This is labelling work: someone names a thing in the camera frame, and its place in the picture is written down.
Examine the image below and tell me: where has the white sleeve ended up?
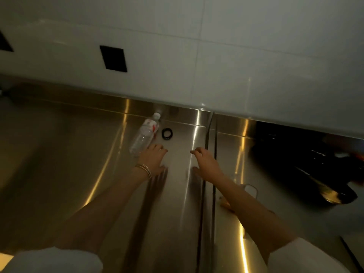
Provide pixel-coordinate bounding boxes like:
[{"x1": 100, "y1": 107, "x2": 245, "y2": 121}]
[
  {"x1": 0, "y1": 246, "x2": 104, "y2": 273},
  {"x1": 267, "y1": 237, "x2": 352, "y2": 273}
]

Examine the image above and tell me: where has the metal ladle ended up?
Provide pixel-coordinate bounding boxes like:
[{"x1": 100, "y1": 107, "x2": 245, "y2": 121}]
[{"x1": 295, "y1": 165, "x2": 358, "y2": 205}]

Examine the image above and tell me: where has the person's left forearm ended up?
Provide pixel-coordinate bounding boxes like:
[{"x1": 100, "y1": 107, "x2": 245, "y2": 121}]
[{"x1": 53, "y1": 167, "x2": 152, "y2": 255}]

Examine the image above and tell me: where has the person's right hand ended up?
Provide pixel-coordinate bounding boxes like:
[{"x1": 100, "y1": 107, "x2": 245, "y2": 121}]
[{"x1": 190, "y1": 147, "x2": 226, "y2": 184}]

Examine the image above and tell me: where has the white left sleeve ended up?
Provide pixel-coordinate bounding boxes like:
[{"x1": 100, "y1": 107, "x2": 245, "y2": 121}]
[{"x1": 0, "y1": 246, "x2": 104, "y2": 273}]

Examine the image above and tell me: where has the black wok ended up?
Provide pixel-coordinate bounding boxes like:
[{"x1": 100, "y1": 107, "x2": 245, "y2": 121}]
[{"x1": 250, "y1": 122, "x2": 364, "y2": 206}]

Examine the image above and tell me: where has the black wall socket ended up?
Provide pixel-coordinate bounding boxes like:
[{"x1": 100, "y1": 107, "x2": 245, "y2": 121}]
[{"x1": 100, "y1": 45, "x2": 128, "y2": 73}]

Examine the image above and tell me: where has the white right sleeve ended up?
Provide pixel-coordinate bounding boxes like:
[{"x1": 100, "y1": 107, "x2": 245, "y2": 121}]
[{"x1": 267, "y1": 237, "x2": 352, "y2": 273}]

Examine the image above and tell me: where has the gold bangle bracelet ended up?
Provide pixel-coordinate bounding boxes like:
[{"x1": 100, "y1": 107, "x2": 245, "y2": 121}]
[{"x1": 134, "y1": 164, "x2": 152, "y2": 179}]

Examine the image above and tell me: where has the clear plastic water bottle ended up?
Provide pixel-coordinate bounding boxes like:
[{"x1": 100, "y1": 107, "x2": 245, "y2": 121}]
[{"x1": 129, "y1": 112, "x2": 162, "y2": 157}]

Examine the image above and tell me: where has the person's right forearm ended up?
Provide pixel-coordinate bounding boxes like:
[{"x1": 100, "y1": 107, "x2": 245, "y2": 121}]
[{"x1": 209, "y1": 173, "x2": 300, "y2": 265}]

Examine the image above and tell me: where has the metal wire handle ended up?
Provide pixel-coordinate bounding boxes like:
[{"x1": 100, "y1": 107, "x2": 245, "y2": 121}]
[{"x1": 241, "y1": 184, "x2": 259, "y2": 200}]

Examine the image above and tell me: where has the person's left hand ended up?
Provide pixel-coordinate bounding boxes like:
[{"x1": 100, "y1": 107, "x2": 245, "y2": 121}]
[{"x1": 136, "y1": 143, "x2": 169, "y2": 179}]

